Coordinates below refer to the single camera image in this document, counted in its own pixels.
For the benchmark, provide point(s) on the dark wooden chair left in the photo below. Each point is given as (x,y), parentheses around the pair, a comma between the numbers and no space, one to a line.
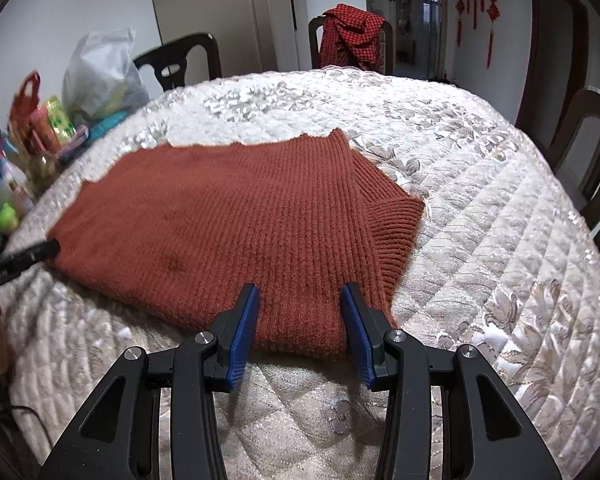
(169,61)

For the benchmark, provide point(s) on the white plastic bag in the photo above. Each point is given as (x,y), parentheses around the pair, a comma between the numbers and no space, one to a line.
(101,78)

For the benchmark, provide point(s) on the teal knitted cloth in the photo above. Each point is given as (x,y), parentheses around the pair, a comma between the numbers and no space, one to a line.
(99,129)

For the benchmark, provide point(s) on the red checked cloth on chair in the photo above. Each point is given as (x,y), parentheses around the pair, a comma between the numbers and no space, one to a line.
(351,37)

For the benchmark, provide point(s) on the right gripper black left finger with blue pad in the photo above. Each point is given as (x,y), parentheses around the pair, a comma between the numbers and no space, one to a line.
(115,433)

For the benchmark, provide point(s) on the green snack packet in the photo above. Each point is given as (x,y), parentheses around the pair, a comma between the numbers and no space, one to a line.
(59,121)

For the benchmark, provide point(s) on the glass jar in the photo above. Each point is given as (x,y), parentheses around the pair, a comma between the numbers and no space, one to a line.
(43,170)

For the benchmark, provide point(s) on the dark wooden chair with cloth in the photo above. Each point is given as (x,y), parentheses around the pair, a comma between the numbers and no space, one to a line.
(386,36)

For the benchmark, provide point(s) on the pink lidded bottle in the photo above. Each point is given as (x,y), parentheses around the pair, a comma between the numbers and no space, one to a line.
(43,130)

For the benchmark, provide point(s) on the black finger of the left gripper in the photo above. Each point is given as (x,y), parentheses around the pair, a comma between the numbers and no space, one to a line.
(12,266)

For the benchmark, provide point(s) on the red gift bag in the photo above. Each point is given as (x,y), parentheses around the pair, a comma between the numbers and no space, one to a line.
(24,103)

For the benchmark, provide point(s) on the white lotion bottle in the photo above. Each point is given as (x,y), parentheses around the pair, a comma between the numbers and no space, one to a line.
(10,171)

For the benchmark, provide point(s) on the rust red knitted sweater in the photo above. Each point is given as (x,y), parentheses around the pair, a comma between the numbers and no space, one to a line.
(177,232)

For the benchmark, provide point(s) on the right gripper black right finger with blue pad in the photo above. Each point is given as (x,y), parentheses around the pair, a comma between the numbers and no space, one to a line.
(486,433)

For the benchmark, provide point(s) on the green frog toy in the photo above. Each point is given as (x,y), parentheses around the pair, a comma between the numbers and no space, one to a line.
(9,220)

